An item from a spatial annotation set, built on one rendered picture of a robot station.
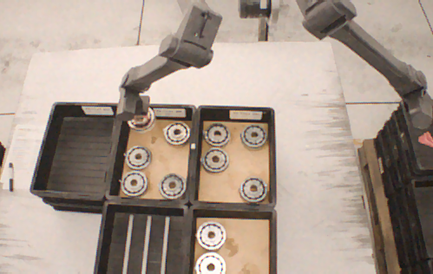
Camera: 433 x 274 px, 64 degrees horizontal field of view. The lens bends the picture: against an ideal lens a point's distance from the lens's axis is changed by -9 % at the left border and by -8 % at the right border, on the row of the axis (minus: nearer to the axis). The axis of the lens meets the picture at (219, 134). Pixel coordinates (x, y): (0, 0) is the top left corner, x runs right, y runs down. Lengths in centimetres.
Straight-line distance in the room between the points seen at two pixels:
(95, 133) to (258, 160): 67
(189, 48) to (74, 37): 241
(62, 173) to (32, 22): 212
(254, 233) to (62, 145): 85
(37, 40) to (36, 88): 133
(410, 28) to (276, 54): 171
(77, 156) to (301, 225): 94
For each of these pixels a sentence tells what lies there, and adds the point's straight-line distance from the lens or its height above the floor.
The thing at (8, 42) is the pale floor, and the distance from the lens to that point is 345.
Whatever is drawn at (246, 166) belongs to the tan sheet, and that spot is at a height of 83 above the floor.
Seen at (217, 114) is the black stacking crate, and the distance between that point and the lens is 150.
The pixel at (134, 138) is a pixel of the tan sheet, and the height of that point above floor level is 83.
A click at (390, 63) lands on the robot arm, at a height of 144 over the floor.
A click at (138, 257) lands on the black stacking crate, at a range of 139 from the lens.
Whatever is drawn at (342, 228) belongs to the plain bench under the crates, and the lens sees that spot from 158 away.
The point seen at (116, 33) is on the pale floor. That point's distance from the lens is 310.
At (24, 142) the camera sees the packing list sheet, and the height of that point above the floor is 70.
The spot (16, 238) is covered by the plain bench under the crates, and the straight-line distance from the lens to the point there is 173.
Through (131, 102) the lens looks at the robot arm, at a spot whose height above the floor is 118.
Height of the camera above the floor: 217
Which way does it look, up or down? 62 degrees down
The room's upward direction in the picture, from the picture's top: 1 degrees counter-clockwise
